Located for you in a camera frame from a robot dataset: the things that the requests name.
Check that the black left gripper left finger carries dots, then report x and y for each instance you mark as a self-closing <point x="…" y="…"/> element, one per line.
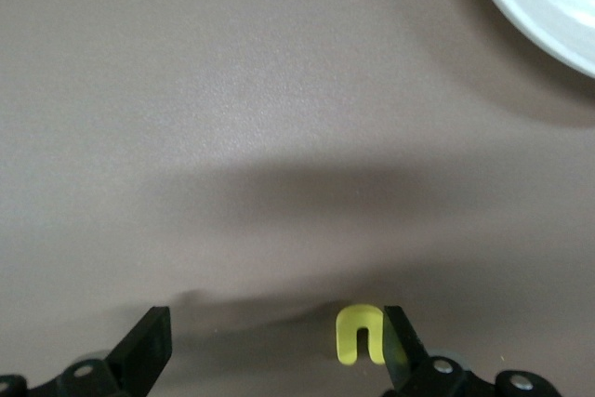
<point x="139" y="355"/>

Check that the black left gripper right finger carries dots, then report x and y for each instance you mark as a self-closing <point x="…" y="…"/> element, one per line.
<point x="404" y="355"/>

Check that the yellow foam letter u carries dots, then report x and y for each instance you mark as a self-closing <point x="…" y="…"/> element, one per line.
<point x="346" y="336"/>

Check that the brown table cover sheet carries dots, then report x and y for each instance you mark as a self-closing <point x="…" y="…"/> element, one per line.
<point x="139" y="90"/>

